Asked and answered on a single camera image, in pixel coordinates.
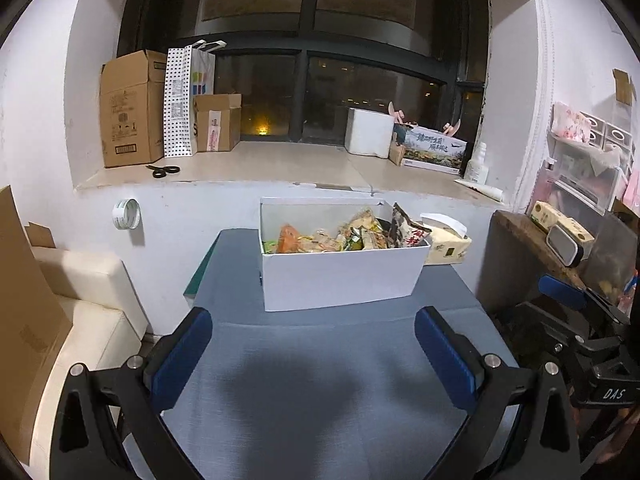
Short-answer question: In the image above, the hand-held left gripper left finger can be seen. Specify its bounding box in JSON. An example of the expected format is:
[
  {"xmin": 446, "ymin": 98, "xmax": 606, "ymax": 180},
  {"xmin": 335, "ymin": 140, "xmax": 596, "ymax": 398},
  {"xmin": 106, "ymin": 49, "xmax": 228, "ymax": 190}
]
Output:
[{"xmin": 50, "ymin": 306, "xmax": 215, "ymax": 480}]

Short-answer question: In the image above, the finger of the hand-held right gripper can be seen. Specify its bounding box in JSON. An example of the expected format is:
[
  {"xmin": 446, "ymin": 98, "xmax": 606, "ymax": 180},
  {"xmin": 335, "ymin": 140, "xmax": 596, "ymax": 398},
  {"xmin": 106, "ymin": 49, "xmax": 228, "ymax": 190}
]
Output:
[
  {"xmin": 539, "ymin": 274, "xmax": 632, "ymax": 325},
  {"xmin": 500, "ymin": 301, "xmax": 588, "ymax": 361}
]

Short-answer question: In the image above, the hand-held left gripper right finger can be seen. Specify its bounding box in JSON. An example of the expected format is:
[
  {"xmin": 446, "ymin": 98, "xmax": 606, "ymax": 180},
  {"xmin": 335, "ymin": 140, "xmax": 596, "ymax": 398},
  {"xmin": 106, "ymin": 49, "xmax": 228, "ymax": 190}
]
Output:
[{"xmin": 414, "ymin": 306, "xmax": 583, "ymax": 480}]

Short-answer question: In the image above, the white storage box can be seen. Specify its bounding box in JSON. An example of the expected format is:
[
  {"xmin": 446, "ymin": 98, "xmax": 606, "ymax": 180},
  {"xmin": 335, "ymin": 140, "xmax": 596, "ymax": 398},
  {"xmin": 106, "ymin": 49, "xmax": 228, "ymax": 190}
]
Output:
[{"xmin": 259, "ymin": 196, "xmax": 432, "ymax": 312}]

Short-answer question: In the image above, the orange snack packet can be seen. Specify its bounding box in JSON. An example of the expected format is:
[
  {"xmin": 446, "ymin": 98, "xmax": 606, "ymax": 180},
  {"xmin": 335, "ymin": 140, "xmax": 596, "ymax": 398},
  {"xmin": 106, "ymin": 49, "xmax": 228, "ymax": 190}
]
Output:
[{"xmin": 276, "ymin": 224, "xmax": 313, "ymax": 255}]

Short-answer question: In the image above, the grey white small device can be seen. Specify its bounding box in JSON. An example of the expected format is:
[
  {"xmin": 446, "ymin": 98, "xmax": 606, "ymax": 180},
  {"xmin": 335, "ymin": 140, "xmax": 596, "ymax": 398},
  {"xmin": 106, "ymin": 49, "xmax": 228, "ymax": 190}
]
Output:
[{"xmin": 546, "ymin": 225, "xmax": 583, "ymax": 267}]

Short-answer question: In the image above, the wooden side table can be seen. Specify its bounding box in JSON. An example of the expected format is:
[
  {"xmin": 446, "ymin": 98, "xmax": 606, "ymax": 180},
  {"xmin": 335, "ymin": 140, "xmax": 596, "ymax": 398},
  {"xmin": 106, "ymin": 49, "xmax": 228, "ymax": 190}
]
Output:
[{"xmin": 475, "ymin": 210, "xmax": 596, "ymax": 311}]

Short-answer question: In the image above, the green mat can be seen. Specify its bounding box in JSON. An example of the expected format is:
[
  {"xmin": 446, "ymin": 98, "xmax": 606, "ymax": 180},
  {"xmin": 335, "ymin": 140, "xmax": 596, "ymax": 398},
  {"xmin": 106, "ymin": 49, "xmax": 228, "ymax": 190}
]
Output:
[{"xmin": 183, "ymin": 232, "xmax": 221, "ymax": 303}]

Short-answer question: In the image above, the yellow green tissue pack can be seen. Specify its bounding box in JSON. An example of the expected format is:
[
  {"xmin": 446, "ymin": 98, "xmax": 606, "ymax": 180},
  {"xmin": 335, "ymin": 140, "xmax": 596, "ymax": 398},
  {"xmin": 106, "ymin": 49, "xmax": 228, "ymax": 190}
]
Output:
[{"xmin": 531, "ymin": 201, "xmax": 596, "ymax": 257}]

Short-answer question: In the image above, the beige tissue box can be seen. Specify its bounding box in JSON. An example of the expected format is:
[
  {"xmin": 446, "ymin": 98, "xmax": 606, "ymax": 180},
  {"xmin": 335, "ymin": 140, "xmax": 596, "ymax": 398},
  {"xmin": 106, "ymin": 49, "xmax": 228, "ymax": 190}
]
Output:
[{"xmin": 419, "ymin": 212, "xmax": 473, "ymax": 266}]

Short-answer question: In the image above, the cream sofa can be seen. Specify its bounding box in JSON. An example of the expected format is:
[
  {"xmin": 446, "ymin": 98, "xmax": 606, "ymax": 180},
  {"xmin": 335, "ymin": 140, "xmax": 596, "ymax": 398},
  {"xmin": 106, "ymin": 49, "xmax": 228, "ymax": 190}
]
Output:
[{"xmin": 25, "ymin": 247, "xmax": 148, "ymax": 441}]

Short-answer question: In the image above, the clear acrylic organizer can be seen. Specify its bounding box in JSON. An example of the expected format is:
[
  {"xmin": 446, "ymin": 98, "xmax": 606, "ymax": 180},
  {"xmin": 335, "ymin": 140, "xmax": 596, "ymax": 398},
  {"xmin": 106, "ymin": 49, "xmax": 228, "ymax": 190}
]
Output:
[{"xmin": 530, "ymin": 105, "xmax": 636, "ymax": 216}]

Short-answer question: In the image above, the grey blue table cover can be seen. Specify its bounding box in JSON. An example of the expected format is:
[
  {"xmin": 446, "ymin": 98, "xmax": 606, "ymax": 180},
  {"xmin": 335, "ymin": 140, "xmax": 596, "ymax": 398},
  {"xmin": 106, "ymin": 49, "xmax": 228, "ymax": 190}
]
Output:
[{"xmin": 120, "ymin": 229, "xmax": 521, "ymax": 480}]

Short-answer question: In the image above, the dark red printed packet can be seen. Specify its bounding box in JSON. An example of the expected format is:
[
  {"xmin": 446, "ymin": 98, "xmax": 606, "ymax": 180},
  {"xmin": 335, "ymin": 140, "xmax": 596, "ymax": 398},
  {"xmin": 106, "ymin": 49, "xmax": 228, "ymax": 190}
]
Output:
[{"xmin": 389, "ymin": 202, "xmax": 432, "ymax": 250}]

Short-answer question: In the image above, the white tube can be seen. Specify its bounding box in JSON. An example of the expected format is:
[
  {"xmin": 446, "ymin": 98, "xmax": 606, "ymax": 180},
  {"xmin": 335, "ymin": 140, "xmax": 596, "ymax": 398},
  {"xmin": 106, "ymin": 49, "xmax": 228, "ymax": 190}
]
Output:
[{"xmin": 454, "ymin": 177, "xmax": 506, "ymax": 202}]

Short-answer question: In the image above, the white tape roll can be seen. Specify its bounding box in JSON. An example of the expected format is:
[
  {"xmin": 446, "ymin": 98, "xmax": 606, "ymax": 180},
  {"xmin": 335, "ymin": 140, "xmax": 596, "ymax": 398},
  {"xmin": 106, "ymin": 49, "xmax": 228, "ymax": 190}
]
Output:
[{"xmin": 112, "ymin": 199, "xmax": 142, "ymax": 231}]

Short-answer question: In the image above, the white plastic bottle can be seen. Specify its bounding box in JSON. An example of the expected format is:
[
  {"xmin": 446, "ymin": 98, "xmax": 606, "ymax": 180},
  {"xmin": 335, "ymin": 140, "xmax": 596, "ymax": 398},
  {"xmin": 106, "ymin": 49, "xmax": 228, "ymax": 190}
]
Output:
[{"xmin": 466, "ymin": 142, "xmax": 490, "ymax": 185}]

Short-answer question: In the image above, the pale snack packet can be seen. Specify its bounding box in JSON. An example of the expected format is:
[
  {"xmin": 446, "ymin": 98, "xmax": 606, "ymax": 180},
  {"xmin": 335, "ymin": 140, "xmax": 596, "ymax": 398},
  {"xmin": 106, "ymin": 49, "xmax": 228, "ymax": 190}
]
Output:
[{"xmin": 345, "ymin": 207, "xmax": 381, "ymax": 236}]

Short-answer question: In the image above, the flat cardboard sheet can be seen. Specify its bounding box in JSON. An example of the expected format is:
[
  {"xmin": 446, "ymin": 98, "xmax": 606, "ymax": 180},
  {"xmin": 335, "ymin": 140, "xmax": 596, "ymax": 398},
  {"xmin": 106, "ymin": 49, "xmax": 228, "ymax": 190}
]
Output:
[{"xmin": 0, "ymin": 185, "xmax": 76, "ymax": 466}]

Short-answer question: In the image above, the pink floral pouch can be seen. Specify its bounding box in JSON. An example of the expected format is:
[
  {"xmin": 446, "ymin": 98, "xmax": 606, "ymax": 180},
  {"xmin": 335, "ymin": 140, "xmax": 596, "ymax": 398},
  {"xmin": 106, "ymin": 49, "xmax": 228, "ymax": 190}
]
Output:
[{"xmin": 550, "ymin": 102, "xmax": 593, "ymax": 143}]

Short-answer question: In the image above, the long printed carton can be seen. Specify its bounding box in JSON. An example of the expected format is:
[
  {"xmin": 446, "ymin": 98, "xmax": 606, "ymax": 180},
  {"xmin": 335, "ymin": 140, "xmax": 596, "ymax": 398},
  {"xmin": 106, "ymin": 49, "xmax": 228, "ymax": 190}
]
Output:
[{"xmin": 392, "ymin": 122, "xmax": 468, "ymax": 176}]

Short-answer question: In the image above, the white foam box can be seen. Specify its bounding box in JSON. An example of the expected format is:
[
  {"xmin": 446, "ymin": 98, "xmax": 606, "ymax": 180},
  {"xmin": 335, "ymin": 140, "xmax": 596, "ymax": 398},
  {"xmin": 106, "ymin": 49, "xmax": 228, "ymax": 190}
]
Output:
[{"xmin": 344, "ymin": 107, "xmax": 396, "ymax": 158}]

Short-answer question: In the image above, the small cardboard box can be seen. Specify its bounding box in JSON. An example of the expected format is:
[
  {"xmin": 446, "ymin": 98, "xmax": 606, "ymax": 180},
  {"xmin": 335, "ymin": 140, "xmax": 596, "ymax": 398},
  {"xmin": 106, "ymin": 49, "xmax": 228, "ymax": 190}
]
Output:
[{"xmin": 192, "ymin": 92, "xmax": 243, "ymax": 153}]

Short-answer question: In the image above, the large cardboard box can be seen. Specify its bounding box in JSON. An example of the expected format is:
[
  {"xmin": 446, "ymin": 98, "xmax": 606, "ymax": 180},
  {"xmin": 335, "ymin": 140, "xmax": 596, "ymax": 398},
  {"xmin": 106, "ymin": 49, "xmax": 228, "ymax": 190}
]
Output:
[{"xmin": 99, "ymin": 50, "xmax": 168, "ymax": 168}]

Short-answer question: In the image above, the dotted white paper bag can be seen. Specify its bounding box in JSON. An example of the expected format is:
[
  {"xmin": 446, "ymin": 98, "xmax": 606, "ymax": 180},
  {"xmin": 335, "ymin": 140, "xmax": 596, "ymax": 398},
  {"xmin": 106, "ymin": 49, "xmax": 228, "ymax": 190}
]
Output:
[{"xmin": 163, "ymin": 40, "xmax": 217, "ymax": 158}]

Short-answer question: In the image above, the cardboard wall holder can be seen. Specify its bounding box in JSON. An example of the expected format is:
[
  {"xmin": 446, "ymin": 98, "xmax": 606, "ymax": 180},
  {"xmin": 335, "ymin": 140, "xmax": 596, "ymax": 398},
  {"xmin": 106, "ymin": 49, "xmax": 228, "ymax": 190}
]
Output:
[{"xmin": 612, "ymin": 69, "xmax": 637, "ymax": 107}]

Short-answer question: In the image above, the black window frame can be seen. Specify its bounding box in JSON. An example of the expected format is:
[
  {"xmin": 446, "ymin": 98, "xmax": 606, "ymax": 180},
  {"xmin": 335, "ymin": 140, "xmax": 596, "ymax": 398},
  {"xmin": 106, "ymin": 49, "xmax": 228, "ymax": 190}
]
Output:
[{"xmin": 117, "ymin": 0, "xmax": 493, "ymax": 146}]

